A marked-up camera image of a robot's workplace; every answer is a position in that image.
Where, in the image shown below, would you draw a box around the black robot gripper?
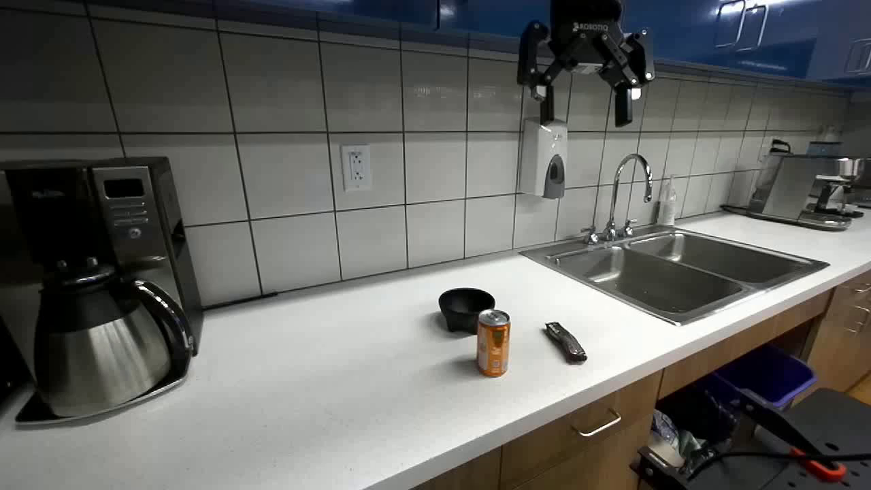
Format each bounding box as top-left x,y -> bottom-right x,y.
515,0 -> 655,130

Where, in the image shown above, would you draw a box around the small black bowl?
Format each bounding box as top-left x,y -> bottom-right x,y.
436,287 -> 499,334

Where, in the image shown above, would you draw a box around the chrome gooseneck faucet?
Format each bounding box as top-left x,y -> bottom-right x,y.
602,149 -> 655,243

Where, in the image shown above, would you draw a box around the clear dish soap bottle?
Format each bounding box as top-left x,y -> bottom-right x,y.
654,179 -> 682,232

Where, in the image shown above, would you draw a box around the glossy blue upper cabinets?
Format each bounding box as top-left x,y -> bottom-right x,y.
85,0 -> 871,91

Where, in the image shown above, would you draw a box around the stainless steel double sink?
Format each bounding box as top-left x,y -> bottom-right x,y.
522,224 -> 832,330

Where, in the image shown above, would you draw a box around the silver espresso machine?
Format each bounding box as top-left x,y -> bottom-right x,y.
721,137 -> 871,235

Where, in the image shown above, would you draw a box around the blue plastic bin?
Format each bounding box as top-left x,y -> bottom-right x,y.
712,344 -> 820,417

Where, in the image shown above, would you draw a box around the wooden lower cabinets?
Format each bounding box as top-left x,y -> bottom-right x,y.
412,269 -> 871,490

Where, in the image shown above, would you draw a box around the black equipment stand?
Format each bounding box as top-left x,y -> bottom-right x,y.
631,375 -> 871,490

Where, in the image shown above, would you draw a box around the black drip coffee maker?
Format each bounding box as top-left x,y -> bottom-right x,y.
0,155 -> 207,431

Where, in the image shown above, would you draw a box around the steel thermal coffee carafe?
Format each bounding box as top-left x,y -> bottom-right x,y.
32,261 -> 195,421

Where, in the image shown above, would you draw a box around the white wall soap dispenser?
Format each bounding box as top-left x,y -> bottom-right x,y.
516,119 -> 571,201

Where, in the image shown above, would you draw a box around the silver upper cabinet handle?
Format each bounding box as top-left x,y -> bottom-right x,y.
752,0 -> 776,48
729,0 -> 755,48

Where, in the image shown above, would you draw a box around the white wall power outlet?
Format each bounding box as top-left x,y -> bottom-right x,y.
341,144 -> 375,194

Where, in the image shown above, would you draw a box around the silver drawer handle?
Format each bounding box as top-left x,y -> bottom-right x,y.
575,412 -> 627,443

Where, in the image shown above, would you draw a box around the orange handled clamp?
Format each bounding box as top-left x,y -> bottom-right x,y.
780,447 -> 851,484

